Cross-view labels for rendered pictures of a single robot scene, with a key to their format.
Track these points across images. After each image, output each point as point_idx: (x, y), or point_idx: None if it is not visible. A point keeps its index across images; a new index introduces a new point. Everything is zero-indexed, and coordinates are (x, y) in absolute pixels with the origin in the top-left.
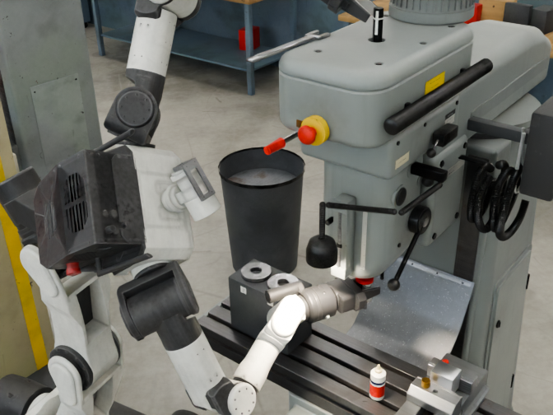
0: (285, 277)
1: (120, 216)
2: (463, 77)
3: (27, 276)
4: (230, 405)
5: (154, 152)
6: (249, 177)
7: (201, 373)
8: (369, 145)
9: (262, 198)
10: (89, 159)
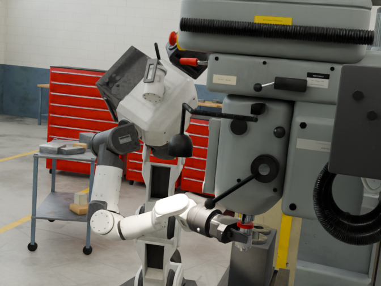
0: (261, 236)
1: (119, 81)
2: (306, 26)
3: (286, 256)
4: (92, 216)
5: (173, 68)
6: None
7: (94, 186)
8: (181, 43)
9: None
10: (130, 50)
